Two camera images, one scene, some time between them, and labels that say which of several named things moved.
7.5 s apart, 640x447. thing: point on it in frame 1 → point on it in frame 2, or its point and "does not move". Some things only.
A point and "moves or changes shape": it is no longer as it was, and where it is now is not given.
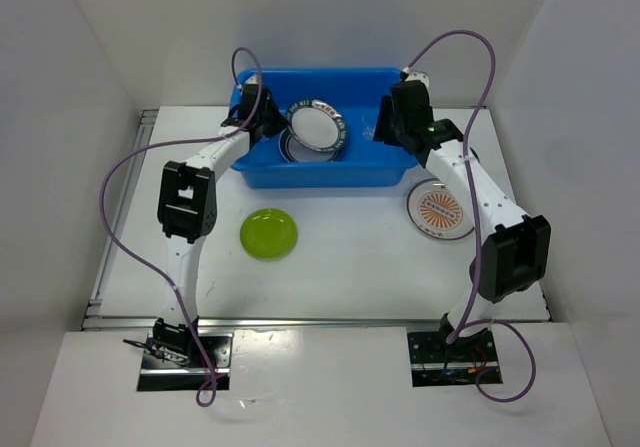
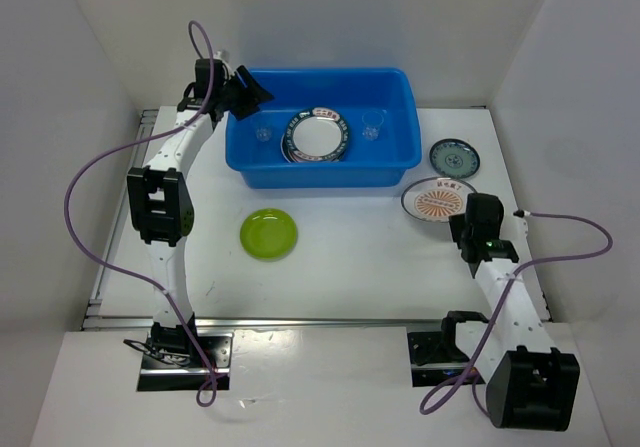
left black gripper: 280,121 → 252,95
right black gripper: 382,131 → 456,222
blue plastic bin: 367,162 does not move
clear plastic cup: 369,120 does not move
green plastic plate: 269,234 does not move
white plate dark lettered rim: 316,125 moves or changes shape
